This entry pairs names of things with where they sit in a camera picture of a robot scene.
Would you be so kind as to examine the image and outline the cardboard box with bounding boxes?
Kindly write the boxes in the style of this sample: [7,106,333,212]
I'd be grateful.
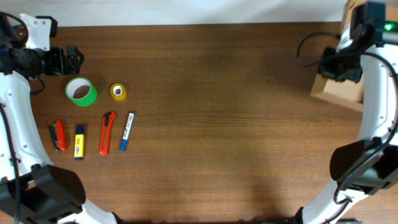
[310,74,364,112]

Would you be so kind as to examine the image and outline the green tape roll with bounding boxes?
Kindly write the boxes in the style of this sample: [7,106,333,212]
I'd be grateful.
[65,77,97,107]

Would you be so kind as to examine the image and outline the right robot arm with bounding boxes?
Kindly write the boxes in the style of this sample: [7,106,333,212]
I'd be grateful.
[293,1,397,223]

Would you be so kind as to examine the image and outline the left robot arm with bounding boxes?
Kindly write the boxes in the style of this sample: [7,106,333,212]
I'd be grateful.
[1,12,120,223]

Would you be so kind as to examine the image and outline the red stapler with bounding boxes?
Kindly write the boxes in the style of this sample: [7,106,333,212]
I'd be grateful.
[49,120,67,151]

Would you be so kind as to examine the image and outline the small yellow tape roll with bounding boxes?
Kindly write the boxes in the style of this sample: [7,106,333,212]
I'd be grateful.
[109,83,127,101]

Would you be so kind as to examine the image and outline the orange utility knife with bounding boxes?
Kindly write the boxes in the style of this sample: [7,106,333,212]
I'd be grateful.
[99,111,116,156]

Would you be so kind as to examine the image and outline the yellow highlighter marker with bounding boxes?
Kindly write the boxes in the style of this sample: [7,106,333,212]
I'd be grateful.
[74,124,85,161]

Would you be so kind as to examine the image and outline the blue white marker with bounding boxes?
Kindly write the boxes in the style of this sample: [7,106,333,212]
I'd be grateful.
[119,111,135,152]

